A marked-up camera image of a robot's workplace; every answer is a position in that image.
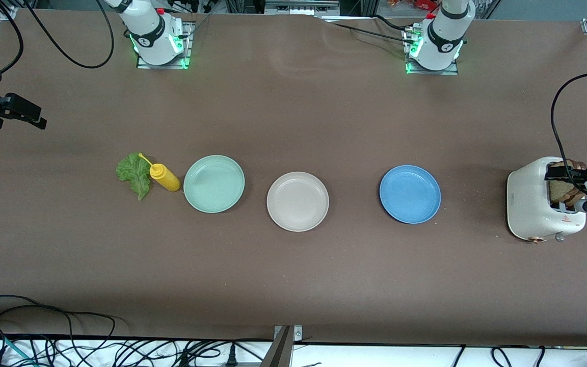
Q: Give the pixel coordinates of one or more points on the white two-slot toaster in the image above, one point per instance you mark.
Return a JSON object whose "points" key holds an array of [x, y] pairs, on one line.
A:
{"points": [[528, 199]]}

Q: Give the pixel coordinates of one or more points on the black power plug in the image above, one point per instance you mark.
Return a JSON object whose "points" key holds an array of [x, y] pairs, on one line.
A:
{"points": [[231, 357]]}

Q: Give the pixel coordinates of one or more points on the yellow mustard squeeze bottle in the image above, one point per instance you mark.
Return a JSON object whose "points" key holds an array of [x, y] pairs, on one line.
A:
{"points": [[166, 178]]}

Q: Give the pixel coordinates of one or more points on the blue plate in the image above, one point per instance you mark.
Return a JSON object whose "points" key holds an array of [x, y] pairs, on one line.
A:
{"points": [[409, 193]]}

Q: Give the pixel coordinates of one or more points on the grey metal box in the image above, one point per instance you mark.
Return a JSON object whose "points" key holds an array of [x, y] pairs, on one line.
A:
{"points": [[301, 7]]}

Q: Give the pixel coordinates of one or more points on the red packet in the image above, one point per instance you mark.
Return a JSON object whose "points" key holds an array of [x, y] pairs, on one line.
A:
{"points": [[418, 4]]}

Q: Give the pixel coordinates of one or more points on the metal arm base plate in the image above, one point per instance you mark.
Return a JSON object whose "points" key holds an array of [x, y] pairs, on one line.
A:
{"points": [[188, 43], [436, 72]]}

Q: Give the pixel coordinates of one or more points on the aluminium profile post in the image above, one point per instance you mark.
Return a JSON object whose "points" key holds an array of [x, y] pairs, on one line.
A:
{"points": [[281, 351]]}

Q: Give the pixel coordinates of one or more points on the pale green plate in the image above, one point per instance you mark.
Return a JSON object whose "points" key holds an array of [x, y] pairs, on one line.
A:
{"points": [[214, 183]]}

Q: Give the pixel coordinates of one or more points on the beige plate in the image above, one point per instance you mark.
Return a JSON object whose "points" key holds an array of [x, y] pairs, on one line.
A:
{"points": [[297, 201]]}

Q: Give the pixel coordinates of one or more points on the light brown bread slice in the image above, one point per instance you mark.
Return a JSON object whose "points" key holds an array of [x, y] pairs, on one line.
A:
{"points": [[561, 191]]}

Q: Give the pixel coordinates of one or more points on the green lettuce leaf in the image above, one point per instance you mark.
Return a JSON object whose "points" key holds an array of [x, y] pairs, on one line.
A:
{"points": [[133, 173]]}

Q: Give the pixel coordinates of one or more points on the dark crusted bread slice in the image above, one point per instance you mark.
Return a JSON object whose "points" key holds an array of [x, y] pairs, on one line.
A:
{"points": [[580, 164]]}

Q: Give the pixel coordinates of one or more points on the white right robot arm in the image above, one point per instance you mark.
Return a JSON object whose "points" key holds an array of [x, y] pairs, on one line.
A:
{"points": [[151, 30]]}

